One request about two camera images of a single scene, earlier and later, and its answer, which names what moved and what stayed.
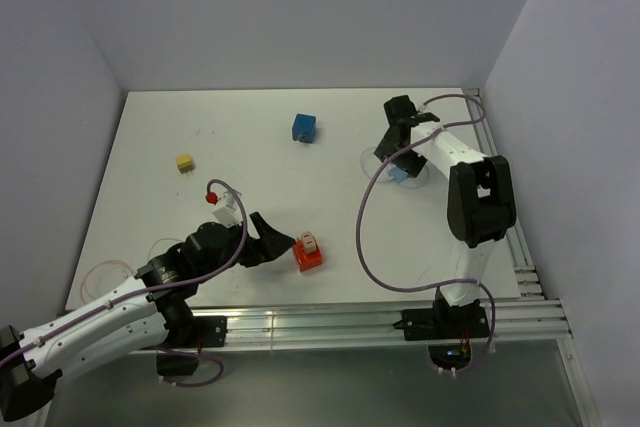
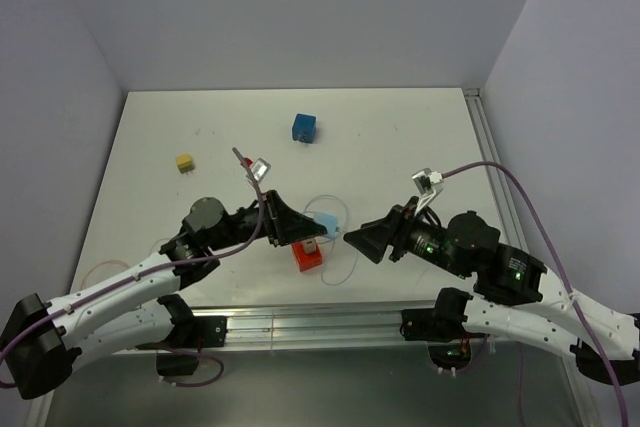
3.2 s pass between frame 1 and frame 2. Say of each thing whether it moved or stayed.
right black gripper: moved
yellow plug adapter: stayed
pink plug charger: stayed
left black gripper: moved
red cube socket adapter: stayed
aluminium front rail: stayed
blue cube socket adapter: stayed
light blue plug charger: moved
